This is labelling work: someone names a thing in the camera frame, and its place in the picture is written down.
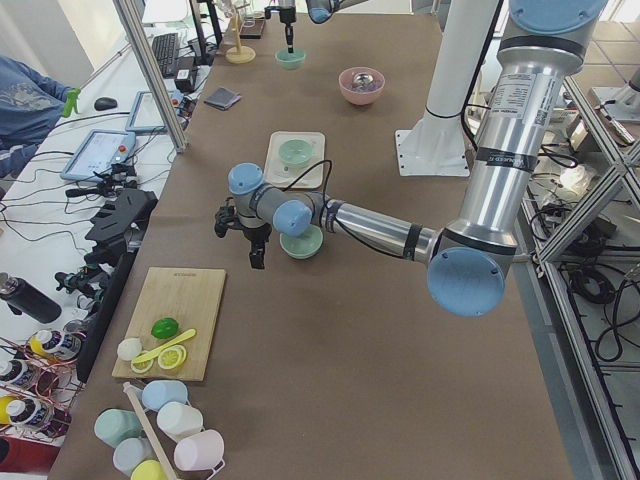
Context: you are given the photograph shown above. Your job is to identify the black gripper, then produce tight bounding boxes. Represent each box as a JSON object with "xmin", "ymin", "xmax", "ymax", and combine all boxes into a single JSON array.
[
  {"xmin": 279, "ymin": 6, "xmax": 296, "ymax": 54},
  {"xmin": 243, "ymin": 225, "xmax": 272, "ymax": 270}
]

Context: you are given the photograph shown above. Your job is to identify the green bowl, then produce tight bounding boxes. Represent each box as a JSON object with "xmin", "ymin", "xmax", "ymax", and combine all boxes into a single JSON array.
[
  {"xmin": 279, "ymin": 225, "xmax": 323, "ymax": 260},
  {"xmin": 278, "ymin": 139, "xmax": 313, "ymax": 170},
  {"xmin": 275, "ymin": 48, "xmax": 306, "ymax": 70}
]

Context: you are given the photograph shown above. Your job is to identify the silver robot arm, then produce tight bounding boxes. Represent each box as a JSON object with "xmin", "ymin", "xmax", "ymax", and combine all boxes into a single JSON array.
[
  {"xmin": 215, "ymin": 1, "xmax": 604, "ymax": 317},
  {"xmin": 275, "ymin": 0, "xmax": 365, "ymax": 53}
]

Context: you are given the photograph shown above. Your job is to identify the wooden mug tree stand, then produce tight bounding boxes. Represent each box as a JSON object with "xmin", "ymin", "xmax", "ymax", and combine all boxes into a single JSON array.
[{"xmin": 224, "ymin": 1, "xmax": 256, "ymax": 64}]

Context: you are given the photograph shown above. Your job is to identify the wooden cutting board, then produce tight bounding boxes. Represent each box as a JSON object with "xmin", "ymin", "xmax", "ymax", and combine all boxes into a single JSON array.
[{"xmin": 112, "ymin": 267, "xmax": 226, "ymax": 382}]

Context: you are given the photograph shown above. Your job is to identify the white rabbit tray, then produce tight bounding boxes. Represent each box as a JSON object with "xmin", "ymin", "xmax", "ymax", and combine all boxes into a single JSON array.
[{"xmin": 264, "ymin": 131, "xmax": 325, "ymax": 188}]

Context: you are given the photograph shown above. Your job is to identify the yellow plastic knife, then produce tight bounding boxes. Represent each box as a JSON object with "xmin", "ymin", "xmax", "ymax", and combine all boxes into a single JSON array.
[{"xmin": 132, "ymin": 328, "xmax": 197, "ymax": 364}]

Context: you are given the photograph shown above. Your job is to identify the grey and purple cloths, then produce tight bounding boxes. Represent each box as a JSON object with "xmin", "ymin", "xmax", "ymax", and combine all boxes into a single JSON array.
[{"xmin": 204, "ymin": 87, "xmax": 242, "ymax": 111}]

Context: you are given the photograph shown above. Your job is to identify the green bowl on tray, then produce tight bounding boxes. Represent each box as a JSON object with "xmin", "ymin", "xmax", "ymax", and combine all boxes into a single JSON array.
[{"xmin": 278, "ymin": 139, "xmax": 313, "ymax": 170}]

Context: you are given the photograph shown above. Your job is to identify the pink bowl with ice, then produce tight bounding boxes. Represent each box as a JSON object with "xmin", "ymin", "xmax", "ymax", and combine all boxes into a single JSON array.
[{"xmin": 338, "ymin": 66, "xmax": 386, "ymax": 106}]

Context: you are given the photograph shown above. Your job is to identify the green lime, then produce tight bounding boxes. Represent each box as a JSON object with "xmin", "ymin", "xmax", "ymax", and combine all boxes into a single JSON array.
[{"xmin": 151, "ymin": 317, "xmax": 179, "ymax": 339}]

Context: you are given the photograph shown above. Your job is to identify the black keyboard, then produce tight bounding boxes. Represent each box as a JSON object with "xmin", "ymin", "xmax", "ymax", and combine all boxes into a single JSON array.
[{"xmin": 151, "ymin": 33, "xmax": 179, "ymax": 78}]

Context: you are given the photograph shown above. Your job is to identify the lemon slice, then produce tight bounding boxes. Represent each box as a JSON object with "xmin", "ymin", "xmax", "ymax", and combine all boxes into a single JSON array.
[
  {"xmin": 157, "ymin": 344, "xmax": 187, "ymax": 371},
  {"xmin": 130, "ymin": 357, "xmax": 154, "ymax": 374}
]

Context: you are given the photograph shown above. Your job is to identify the white lemon half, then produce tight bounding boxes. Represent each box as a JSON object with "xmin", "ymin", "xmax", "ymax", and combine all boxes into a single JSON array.
[{"xmin": 117, "ymin": 337, "xmax": 143, "ymax": 362}]

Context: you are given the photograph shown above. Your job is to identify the blue plastic cup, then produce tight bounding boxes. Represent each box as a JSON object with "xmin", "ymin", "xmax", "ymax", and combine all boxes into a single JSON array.
[{"xmin": 141, "ymin": 380, "xmax": 188, "ymax": 412}]

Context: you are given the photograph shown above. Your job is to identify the blue teach pendant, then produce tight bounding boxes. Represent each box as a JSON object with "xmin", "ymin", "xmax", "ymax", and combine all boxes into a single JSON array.
[
  {"xmin": 60, "ymin": 130, "xmax": 136, "ymax": 182},
  {"xmin": 125, "ymin": 91, "xmax": 166, "ymax": 135}
]

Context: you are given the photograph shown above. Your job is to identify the white plastic cup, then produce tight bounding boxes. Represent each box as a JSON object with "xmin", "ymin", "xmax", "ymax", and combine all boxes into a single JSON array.
[{"xmin": 156, "ymin": 401, "xmax": 204, "ymax": 442}]

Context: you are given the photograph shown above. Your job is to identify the black computer mouse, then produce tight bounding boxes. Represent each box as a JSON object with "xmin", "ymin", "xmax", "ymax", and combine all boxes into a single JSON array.
[{"xmin": 94, "ymin": 97, "xmax": 118, "ymax": 111}]

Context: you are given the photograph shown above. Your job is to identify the pink plastic cup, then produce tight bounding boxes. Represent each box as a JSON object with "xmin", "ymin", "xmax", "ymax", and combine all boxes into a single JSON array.
[{"xmin": 174, "ymin": 429, "xmax": 225, "ymax": 471}]

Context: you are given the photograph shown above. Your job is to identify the green plastic cup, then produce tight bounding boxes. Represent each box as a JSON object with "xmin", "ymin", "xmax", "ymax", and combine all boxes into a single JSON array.
[{"xmin": 94, "ymin": 409, "xmax": 142, "ymax": 448}]

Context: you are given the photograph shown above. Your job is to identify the grey plastic cup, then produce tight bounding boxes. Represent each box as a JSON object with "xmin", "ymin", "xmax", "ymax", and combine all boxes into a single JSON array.
[{"xmin": 112, "ymin": 438, "xmax": 156, "ymax": 477}]

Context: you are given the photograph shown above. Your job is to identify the black water bottle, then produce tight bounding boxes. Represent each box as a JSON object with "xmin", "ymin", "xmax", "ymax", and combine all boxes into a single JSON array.
[{"xmin": 1, "ymin": 272, "xmax": 62, "ymax": 324}]

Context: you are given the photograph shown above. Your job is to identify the yellow plastic cup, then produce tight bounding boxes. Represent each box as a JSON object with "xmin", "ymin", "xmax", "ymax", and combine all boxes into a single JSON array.
[{"xmin": 130, "ymin": 459, "xmax": 167, "ymax": 480}]

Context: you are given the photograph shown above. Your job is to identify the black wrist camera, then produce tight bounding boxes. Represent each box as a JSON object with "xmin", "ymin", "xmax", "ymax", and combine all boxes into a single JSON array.
[{"xmin": 213, "ymin": 197, "xmax": 242, "ymax": 238}]

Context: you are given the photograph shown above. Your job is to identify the black camera cable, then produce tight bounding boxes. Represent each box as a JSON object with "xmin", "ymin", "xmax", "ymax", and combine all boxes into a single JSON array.
[{"xmin": 282, "ymin": 159, "xmax": 335, "ymax": 211}]

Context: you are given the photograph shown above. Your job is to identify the aluminium frame post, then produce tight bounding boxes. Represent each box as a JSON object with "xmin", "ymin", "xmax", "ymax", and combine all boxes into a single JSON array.
[{"xmin": 112, "ymin": 0, "xmax": 187, "ymax": 154}]

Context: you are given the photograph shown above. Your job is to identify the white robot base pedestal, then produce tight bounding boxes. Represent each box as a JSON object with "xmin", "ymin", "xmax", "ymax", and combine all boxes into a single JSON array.
[{"xmin": 396, "ymin": 0, "xmax": 502, "ymax": 177}]

